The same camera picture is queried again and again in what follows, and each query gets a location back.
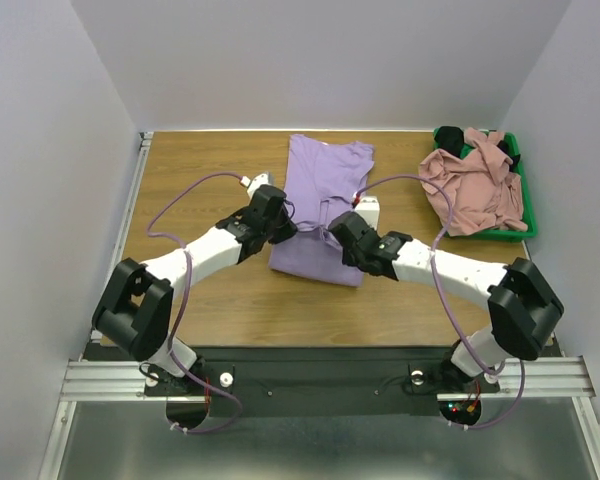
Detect green plastic bin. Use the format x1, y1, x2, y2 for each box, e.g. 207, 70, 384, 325
431, 127, 539, 243

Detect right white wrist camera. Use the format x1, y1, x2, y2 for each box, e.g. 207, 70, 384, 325
353, 196, 380, 229

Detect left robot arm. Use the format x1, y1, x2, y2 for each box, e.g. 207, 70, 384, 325
92, 183, 297, 398

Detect pink t-shirt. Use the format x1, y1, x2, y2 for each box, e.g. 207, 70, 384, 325
418, 128, 527, 236

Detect right electronics board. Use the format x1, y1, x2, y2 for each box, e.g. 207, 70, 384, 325
438, 400, 482, 426

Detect purple t-shirt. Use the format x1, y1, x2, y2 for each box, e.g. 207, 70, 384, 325
269, 134, 374, 288

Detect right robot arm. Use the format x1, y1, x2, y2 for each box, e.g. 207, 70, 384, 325
328, 211, 564, 390

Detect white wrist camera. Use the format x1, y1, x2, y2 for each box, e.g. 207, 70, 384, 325
239, 171, 275, 198
353, 196, 380, 229

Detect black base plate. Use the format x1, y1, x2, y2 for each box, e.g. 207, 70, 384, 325
147, 346, 499, 420

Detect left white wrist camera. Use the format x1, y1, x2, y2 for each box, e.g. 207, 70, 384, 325
239, 171, 275, 198

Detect black t-shirt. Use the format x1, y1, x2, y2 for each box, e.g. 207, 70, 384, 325
434, 126, 465, 158

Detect aluminium front rail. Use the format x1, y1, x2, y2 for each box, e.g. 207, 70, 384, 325
60, 357, 596, 403

